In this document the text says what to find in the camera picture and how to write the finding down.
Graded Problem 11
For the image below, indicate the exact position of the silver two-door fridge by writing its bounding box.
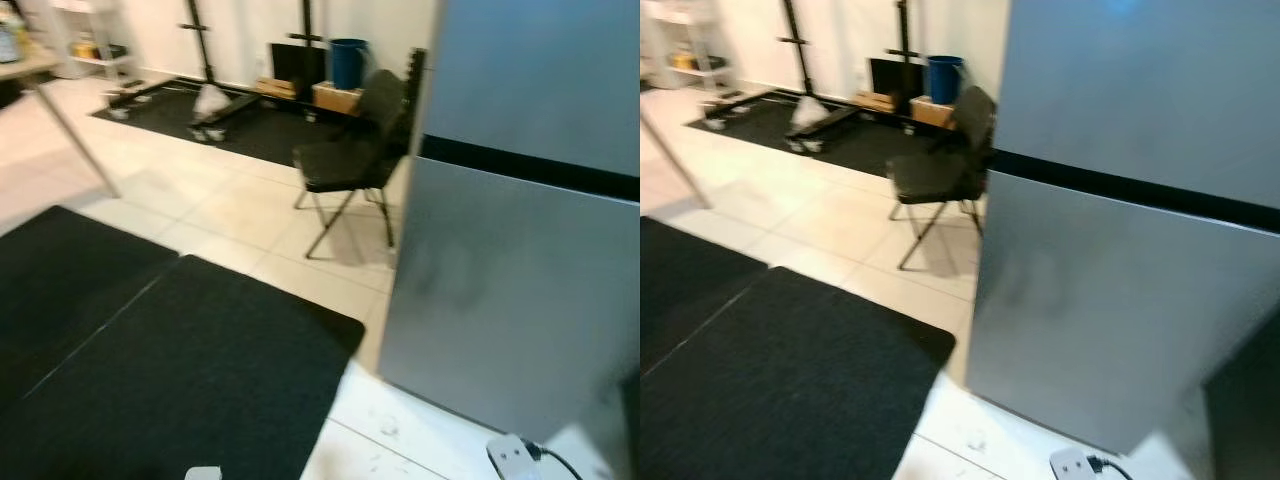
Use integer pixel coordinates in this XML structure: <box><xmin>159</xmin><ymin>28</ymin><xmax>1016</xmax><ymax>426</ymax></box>
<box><xmin>378</xmin><ymin>0</ymin><xmax>641</xmax><ymax>480</ymax></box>
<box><xmin>965</xmin><ymin>0</ymin><xmax>1280</xmax><ymax>480</ymax></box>

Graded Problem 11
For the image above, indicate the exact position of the black metal stand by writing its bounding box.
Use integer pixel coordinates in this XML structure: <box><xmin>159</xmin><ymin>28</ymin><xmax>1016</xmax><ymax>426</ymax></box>
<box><xmin>180</xmin><ymin>0</ymin><xmax>263</xmax><ymax>141</ymax></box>
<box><xmin>288</xmin><ymin>0</ymin><xmax>329</xmax><ymax>49</ymax></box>
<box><xmin>885</xmin><ymin>0</ymin><xmax>921</xmax><ymax>63</ymax></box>
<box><xmin>780</xmin><ymin>0</ymin><xmax>863</xmax><ymax>153</ymax></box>

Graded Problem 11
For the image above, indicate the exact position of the blue plastic bucket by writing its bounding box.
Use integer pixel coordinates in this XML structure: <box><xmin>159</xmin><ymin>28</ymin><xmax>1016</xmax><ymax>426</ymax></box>
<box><xmin>329</xmin><ymin>38</ymin><xmax>369</xmax><ymax>91</ymax></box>
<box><xmin>926</xmin><ymin>55</ymin><xmax>965</xmax><ymax>105</ymax></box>

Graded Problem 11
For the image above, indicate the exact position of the black flat board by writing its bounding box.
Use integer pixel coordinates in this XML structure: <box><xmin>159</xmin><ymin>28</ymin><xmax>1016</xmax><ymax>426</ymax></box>
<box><xmin>270</xmin><ymin>42</ymin><xmax>331</xmax><ymax>96</ymax></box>
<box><xmin>868</xmin><ymin>57</ymin><xmax>929</xmax><ymax>106</ymax></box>

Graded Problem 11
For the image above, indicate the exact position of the white shelf rack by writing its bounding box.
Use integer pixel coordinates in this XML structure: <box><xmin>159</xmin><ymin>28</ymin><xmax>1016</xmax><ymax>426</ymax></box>
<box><xmin>645</xmin><ymin>0</ymin><xmax>736</xmax><ymax>91</ymax></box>
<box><xmin>45</xmin><ymin>0</ymin><xmax>136</xmax><ymax>81</ymax></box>

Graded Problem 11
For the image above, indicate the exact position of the white plastic bag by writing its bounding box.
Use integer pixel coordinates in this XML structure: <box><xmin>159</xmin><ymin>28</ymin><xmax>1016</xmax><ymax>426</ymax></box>
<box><xmin>790</xmin><ymin>95</ymin><xmax>831</xmax><ymax>136</ymax></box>
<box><xmin>192</xmin><ymin>84</ymin><xmax>233</xmax><ymax>126</ymax></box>

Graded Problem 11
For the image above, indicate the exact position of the black floor mat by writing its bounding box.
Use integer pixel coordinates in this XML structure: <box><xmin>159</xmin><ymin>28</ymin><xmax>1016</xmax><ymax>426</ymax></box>
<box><xmin>640</xmin><ymin>215</ymin><xmax>769</xmax><ymax>376</ymax></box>
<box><xmin>640</xmin><ymin>265</ymin><xmax>957</xmax><ymax>480</ymax></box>
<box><xmin>0</xmin><ymin>255</ymin><xmax>366</xmax><ymax>480</ymax></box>
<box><xmin>0</xmin><ymin>205</ymin><xmax>181</xmax><ymax>401</ymax></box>

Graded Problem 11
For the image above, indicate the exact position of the light wooden crate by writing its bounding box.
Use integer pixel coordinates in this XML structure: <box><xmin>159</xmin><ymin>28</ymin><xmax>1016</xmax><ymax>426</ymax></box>
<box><xmin>910</xmin><ymin>97</ymin><xmax>956</xmax><ymax>129</ymax></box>
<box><xmin>312</xmin><ymin>82</ymin><xmax>363</xmax><ymax>116</ymax></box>

